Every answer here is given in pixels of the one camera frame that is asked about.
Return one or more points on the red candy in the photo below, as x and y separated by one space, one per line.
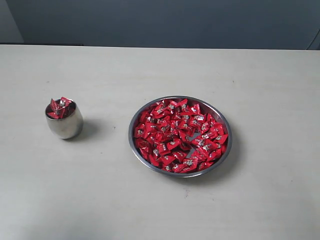
57 109
65 106

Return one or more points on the pile of red wrapped candies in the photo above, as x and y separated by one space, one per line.
170 135

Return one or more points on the round steel plate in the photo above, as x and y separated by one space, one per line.
135 150

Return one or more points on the shiny steel cup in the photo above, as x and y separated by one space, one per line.
69 126

